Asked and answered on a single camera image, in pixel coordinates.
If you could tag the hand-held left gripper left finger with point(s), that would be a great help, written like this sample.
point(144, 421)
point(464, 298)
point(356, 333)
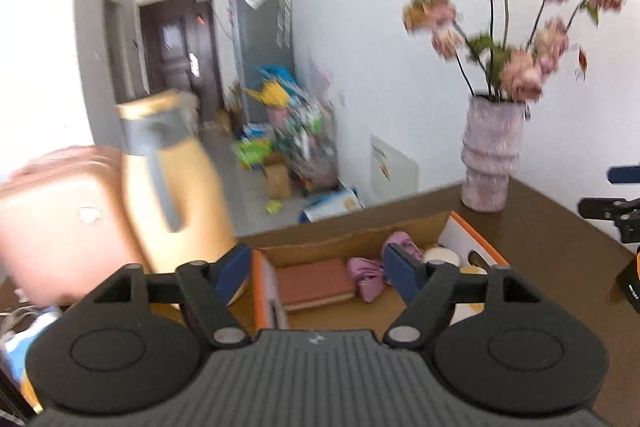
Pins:
point(232, 274)

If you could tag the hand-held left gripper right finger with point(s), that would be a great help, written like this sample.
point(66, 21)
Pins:
point(402, 269)

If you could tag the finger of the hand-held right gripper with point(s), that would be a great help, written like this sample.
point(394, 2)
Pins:
point(625, 174)
point(600, 208)

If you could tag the purple satin scrunchie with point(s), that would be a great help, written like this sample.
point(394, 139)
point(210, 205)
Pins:
point(367, 274)

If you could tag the white round sponge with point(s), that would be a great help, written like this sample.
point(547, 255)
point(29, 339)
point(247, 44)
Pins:
point(442, 254)

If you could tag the white and yellow plush toy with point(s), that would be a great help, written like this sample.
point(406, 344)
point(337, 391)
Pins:
point(467, 309)

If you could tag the pink layered sponge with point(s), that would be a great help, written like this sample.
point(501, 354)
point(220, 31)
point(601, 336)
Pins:
point(312, 282)

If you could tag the red cardboard box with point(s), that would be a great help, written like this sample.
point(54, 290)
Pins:
point(320, 247)

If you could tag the orange and black stand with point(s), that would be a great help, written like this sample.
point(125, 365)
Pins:
point(631, 282)

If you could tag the blue and white carton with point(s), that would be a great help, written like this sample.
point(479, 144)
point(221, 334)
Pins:
point(330, 204)

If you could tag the yellow thermos jug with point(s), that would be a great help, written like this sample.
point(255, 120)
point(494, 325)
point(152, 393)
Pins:
point(185, 187)

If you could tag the white board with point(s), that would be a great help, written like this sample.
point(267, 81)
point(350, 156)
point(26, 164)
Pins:
point(395, 169)

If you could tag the small brown cardboard box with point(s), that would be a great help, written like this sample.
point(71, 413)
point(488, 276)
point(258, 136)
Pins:
point(277, 179)

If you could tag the pink textured vase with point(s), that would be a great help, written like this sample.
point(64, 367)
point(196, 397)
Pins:
point(492, 157)

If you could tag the small cart with bottles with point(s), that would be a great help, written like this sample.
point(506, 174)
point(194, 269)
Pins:
point(312, 152)

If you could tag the dried pink roses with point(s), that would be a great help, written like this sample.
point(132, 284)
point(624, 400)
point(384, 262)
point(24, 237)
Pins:
point(520, 67)

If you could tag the pink ribbed suitcase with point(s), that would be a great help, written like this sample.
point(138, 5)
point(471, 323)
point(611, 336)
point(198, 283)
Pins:
point(60, 227)

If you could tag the blue and yellow toy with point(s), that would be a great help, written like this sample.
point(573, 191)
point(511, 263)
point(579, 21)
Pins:
point(272, 89)

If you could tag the blue white tissue pack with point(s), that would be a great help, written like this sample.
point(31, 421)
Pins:
point(20, 347)

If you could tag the dark wooden door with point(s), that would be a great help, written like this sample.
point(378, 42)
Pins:
point(175, 52)

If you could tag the grey refrigerator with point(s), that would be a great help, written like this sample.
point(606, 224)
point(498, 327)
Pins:
point(262, 42)

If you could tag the clear umbrella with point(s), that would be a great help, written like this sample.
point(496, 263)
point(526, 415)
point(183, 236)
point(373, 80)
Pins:
point(285, 12)

